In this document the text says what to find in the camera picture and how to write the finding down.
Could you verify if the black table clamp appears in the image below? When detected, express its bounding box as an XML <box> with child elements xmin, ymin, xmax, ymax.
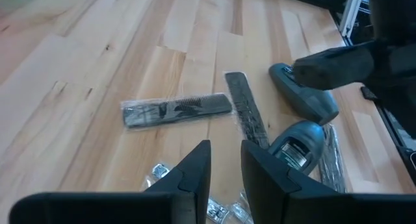
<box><xmin>359</xmin><ymin>86</ymin><xmax>378</xmax><ymax>102</ymax></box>

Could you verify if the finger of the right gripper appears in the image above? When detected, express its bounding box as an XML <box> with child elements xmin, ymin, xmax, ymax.
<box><xmin>292</xmin><ymin>41</ymin><xmax>380</xmax><ymax>91</ymax></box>

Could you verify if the silver aluminium bracket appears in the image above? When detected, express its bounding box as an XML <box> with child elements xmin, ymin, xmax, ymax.
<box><xmin>339</xmin><ymin>0</ymin><xmax>365</xmax><ymax>38</ymax></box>

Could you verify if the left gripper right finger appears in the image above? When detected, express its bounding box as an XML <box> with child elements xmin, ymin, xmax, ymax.
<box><xmin>240</xmin><ymin>139</ymin><xmax>416</xmax><ymax>224</ymax></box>

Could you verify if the bagged metal nail clipper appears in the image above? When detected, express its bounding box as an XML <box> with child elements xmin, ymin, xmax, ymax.
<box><xmin>140</xmin><ymin>161</ymin><xmax>183</xmax><ymax>193</ymax></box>
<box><xmin>204</xmin><ymin>188</ymin><xmax>255</xmax><ymax>224</ymax></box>

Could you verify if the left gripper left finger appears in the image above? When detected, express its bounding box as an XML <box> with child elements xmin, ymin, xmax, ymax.
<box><xmin>8</xmin><ymin>139</ymin><xmax>213</xmax><ymax>224</ymax></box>

